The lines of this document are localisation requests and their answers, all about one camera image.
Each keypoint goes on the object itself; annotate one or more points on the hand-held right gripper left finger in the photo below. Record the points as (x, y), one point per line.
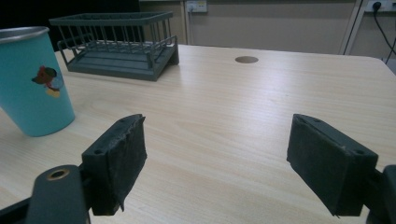
(115, 168)

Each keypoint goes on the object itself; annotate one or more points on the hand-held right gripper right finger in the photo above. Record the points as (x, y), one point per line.
(327, 158)

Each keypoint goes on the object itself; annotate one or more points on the teal metal cup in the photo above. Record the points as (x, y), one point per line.
(32, 81)

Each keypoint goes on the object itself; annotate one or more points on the dark green dish rack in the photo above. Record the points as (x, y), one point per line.
(121, 46)

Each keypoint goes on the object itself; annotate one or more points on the white wall socket with plug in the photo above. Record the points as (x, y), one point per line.
(378, 5)

